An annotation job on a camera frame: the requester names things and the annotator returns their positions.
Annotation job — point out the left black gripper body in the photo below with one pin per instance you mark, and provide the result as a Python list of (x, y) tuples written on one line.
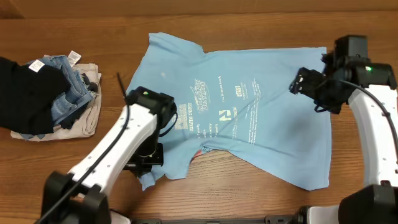
[(151, 154)]

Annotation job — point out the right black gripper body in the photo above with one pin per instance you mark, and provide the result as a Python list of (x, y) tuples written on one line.
[(301, 81)]

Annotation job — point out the light blue t-shirt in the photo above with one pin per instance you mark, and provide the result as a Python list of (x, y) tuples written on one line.
[(238, 101)]

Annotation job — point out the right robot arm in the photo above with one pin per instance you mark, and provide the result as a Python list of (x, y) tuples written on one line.
[(370, 91)]

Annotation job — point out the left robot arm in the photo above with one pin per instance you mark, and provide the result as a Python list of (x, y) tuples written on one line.
[(82, 195)]

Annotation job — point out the beige folded garment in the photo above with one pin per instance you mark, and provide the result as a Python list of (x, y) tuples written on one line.
[(86, 125)]

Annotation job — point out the blue denim jeans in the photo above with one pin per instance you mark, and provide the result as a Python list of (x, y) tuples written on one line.
[(70, 90)]

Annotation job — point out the black folded garment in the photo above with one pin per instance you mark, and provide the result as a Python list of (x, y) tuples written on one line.
[(27, 97)]

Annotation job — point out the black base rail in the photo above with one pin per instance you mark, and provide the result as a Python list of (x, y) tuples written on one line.
[(211, 221)]

